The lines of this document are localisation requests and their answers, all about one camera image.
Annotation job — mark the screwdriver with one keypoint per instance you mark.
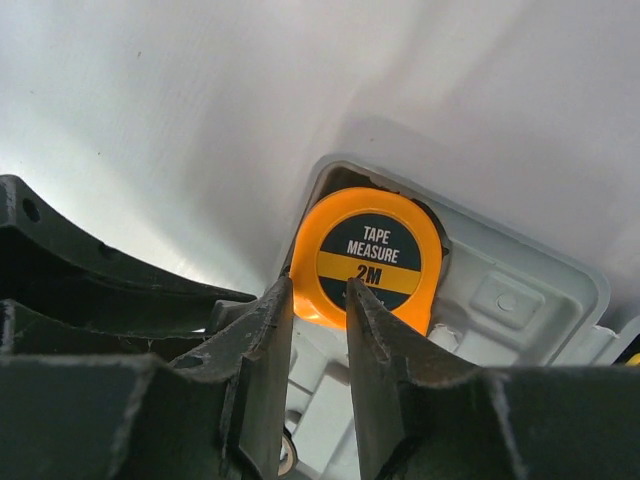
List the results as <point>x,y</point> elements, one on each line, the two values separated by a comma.
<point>634,360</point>

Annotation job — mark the grey plastic tool case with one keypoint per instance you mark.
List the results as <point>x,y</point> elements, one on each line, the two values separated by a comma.
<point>502,300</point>

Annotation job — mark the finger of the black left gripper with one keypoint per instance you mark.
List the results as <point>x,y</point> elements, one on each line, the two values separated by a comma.
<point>26,332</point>
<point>55,268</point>

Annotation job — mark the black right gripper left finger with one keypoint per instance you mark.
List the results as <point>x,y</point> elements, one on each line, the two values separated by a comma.
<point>215,412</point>

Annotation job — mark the orange tape measure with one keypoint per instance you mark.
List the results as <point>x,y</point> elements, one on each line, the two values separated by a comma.
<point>381,238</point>

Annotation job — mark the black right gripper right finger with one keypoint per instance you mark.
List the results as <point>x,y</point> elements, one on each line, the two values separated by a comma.
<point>421,412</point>

